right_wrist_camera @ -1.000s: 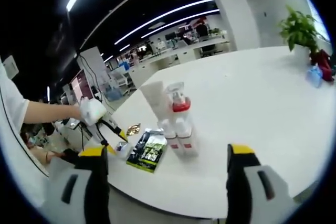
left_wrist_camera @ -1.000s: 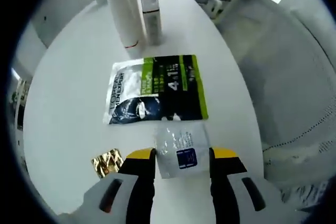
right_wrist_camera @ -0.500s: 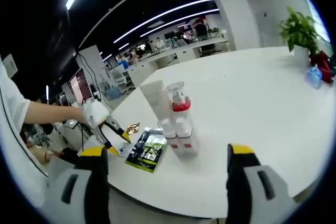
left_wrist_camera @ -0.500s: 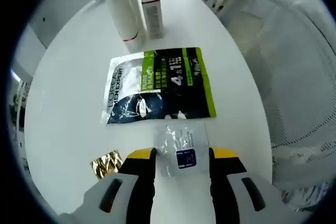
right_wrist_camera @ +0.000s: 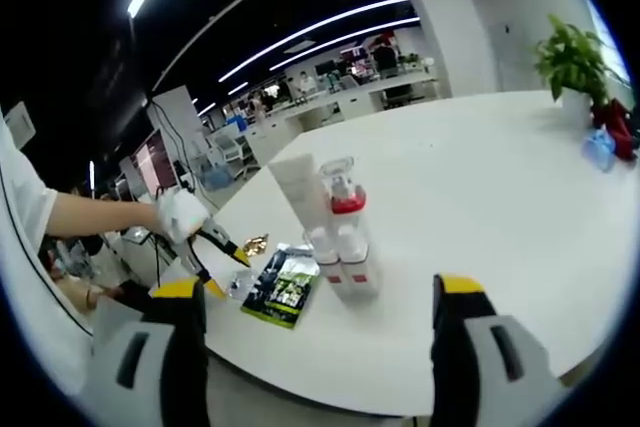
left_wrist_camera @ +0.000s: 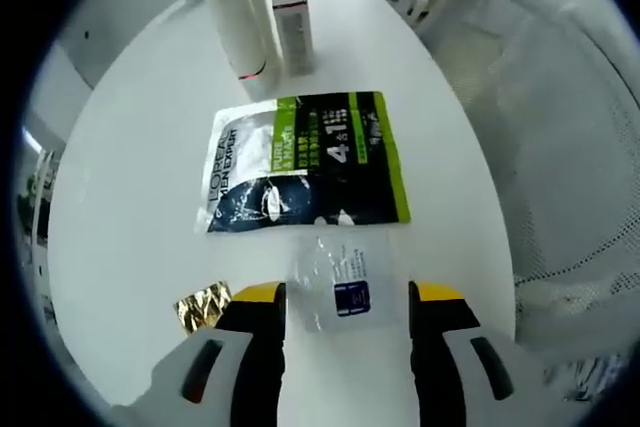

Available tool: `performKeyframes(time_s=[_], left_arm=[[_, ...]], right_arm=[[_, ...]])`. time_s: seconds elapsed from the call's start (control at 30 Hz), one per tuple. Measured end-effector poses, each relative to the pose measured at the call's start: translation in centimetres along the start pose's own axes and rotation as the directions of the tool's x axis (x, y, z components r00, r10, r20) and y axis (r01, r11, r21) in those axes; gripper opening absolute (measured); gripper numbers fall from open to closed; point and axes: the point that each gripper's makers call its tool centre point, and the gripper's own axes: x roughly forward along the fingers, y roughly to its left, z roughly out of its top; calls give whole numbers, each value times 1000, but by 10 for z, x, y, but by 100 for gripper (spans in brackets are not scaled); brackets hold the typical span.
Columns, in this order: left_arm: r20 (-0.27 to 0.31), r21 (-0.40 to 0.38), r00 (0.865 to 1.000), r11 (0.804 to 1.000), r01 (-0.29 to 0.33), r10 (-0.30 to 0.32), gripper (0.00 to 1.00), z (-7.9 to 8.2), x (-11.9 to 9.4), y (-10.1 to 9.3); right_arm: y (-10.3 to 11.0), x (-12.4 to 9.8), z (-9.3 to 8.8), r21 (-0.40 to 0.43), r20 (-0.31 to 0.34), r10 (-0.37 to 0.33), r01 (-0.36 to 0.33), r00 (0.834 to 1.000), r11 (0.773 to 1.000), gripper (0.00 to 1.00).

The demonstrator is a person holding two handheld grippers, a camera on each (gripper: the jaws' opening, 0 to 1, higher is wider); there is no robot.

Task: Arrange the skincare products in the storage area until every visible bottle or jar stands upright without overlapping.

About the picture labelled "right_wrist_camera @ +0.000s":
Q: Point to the blue plastic bag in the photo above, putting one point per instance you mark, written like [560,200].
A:
[599,149]

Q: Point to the potted green plant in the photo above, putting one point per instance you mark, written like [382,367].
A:
[570,57]

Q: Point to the white office chair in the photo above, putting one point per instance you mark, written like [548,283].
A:
[230,144]

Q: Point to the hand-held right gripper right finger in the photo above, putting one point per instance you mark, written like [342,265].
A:
[475,372]

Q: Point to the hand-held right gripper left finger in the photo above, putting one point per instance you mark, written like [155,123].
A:
[150,372]

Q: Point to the computer monitor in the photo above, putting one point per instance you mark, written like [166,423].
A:
[150,159]

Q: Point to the white desk with black legs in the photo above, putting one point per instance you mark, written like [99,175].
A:
[140,244]

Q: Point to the gold foil skincare sachet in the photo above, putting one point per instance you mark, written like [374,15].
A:
[256,246]

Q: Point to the white paper sign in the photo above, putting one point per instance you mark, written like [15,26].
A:
[20,124]

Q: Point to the green silver skincare sachet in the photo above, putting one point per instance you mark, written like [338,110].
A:
[280,297]

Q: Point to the long white counter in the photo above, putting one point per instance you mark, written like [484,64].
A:
[280,132]

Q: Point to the red-collared white skincare bottle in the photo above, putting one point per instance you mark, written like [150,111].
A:
[347,204]

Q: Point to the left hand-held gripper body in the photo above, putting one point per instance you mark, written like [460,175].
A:
[180,214]

